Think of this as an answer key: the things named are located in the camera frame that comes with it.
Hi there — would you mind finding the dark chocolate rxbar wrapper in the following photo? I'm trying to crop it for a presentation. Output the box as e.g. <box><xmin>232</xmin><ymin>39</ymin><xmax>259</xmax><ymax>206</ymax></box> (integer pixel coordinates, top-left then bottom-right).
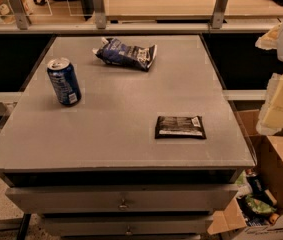
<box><xmin>155</xmin><ymin>116</ymin><xmax>206</xmax><ymax>139</ymax></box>

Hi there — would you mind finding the blue pepsi can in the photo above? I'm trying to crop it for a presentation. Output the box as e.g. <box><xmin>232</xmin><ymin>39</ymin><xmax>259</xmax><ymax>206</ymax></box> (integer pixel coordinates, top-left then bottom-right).
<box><xmin>47</xmin><ymin>57</ymin><xmax>81</xmax><ymax>106</ymax></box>

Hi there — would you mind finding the open cardboard box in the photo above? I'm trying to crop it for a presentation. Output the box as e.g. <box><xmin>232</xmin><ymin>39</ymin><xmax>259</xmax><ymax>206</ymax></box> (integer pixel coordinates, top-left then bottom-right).
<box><xmin>208</xmin><ymin>110</ymin><xmax>283</xmax><ymax>240</ymax></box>

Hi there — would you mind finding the dark bottle in box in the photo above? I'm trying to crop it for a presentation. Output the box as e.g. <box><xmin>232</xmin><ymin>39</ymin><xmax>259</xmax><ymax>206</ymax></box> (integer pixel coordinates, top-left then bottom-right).
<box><xmin>246</xmin><ymin>170</ymin><xmax>277</xmax><ymax>206</ymax></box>

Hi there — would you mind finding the wooden background table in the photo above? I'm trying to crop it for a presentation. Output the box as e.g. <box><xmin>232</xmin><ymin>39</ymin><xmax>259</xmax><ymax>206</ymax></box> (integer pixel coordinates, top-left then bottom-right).
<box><xmin>105</xmin><ymin>0</ymin><xmax>283</xmax><ymax>20</ymax></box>

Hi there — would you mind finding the green snack bag in box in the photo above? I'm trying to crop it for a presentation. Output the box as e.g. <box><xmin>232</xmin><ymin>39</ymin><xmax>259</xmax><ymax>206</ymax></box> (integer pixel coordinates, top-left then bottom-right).
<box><xmin>244</xmin><ymin>195</ymin><xmax>276</xmax><ymax>216</ymax></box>

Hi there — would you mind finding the blue crumpled chip bag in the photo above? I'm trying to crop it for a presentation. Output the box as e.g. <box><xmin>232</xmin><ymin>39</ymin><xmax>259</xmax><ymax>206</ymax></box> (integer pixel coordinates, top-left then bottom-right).
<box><xmin>92</xmin><ymin>37</ymin><xmax>157</xmax><ymax>72</ymax></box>

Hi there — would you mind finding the lower grey drawer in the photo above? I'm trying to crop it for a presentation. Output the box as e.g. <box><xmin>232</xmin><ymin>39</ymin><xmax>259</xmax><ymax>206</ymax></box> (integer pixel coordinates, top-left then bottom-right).
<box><xmin>42</xmin><ymin>215</ymin><xmax>213</xmax><ymax>236</ymax></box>

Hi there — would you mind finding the grey drawer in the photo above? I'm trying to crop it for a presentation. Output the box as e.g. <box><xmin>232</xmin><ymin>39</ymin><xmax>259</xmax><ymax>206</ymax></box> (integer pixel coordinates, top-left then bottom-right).
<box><xmin>6</xmin><ymin>184</ymin><xmax>237</xmax><ymax>214</ymax></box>
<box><xmin>42</xmin><ymin>215</ymin><xmax>213</xmax><ymax>236</ymax></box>

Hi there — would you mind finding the upper grey drawer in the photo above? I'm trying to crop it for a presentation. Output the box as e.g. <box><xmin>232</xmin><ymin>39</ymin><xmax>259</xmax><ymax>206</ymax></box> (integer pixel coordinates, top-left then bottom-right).
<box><xmin>6</xmin><ymin>184</ymin><xmax>237</xmax><ymax>214</ymax></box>

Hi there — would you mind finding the right metal bracket post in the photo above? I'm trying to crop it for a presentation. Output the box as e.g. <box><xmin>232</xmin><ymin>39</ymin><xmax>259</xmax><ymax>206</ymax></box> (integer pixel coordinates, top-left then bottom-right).
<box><xmin>210</xmin><ymin>0</ymin><xmax>228</xmax><ymax>29</ymax></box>

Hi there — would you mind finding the metal bracket post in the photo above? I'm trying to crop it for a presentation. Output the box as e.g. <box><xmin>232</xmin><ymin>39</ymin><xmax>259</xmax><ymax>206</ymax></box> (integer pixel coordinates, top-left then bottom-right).
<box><xmin>9</xmin><ymin>0</ymin><xmax>30</xmax><ymax>30</ymax></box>
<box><xmin>93</xmin><ymin>0</ymin><xmax>107</xmax><ymax>29</ymax></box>
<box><xmin>210</xmin><ymin>0</ymin><xmax>228</xmax><ymax>29</ymax></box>

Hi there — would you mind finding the middle metal bracket post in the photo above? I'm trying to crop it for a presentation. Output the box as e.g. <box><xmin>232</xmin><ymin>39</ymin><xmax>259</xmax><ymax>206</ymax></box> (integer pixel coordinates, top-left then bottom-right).
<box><xmin>93</xmin><ymin>0</ymin><xmax>107</xmax><ymax>29</ymax></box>

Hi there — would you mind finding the left metal bracket post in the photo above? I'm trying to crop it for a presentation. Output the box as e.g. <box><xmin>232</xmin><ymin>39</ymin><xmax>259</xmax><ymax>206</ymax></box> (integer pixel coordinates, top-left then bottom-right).
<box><xmin>9</xmin><ymin>0</ymin><xmax>30</xmax><ymax>30</ymax></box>

